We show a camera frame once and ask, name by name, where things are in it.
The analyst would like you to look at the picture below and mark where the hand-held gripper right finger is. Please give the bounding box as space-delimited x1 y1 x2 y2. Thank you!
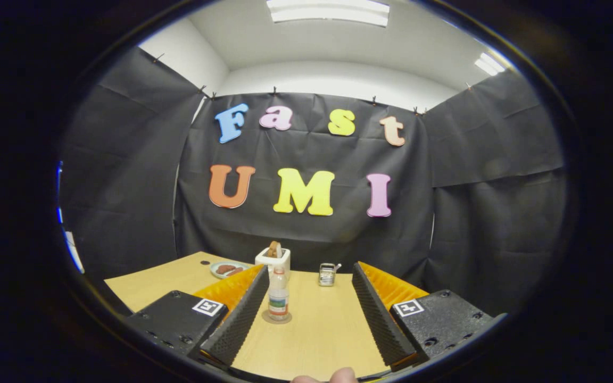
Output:
352 261 508 372

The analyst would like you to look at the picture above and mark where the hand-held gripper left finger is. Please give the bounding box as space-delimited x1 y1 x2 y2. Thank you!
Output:
126 264 270 368

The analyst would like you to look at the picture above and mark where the clear plastic juice bottle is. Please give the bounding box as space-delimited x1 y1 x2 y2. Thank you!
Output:
268 266 290 321

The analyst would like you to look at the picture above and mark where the pale green plate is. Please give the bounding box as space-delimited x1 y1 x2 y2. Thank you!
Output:
210 261 252 280

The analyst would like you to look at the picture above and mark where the wooden table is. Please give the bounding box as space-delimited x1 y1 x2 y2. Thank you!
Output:
104 252 429 382

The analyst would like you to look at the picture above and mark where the white toaster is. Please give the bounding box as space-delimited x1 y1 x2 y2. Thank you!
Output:
255 247 291 280

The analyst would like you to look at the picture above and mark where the small ceiling light panel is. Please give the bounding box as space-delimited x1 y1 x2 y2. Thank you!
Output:
474 52 507 77

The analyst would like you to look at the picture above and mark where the long ceiling light panel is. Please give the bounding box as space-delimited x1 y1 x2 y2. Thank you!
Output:
267 0 391 27

